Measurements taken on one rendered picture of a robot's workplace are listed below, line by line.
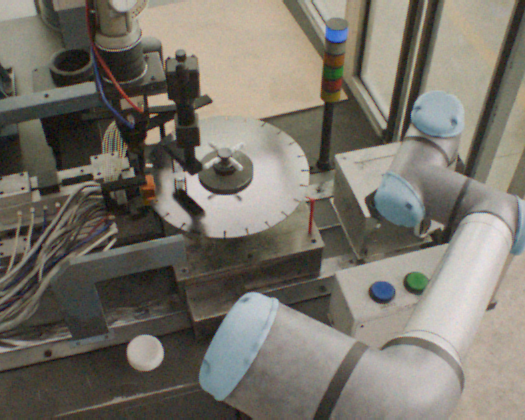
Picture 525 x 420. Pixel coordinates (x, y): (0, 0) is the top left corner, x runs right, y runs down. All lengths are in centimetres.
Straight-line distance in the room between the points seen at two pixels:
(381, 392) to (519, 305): 185
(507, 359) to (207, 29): 140
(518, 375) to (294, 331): 171
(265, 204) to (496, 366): 122
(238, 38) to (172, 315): 95
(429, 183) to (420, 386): 37
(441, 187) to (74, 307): 71
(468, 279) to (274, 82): 119
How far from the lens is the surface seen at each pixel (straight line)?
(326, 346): 66
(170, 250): 122
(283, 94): 185
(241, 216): 129
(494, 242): 88
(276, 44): 203
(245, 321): 67
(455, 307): 77
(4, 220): 155
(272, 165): 138
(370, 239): 144
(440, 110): 99
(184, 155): 127
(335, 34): 139
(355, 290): 127
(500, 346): 236
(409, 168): 96
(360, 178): 144
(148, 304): 142
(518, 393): 229
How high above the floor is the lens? 194
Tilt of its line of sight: 50 degrees down
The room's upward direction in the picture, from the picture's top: 1 degrees clockwise
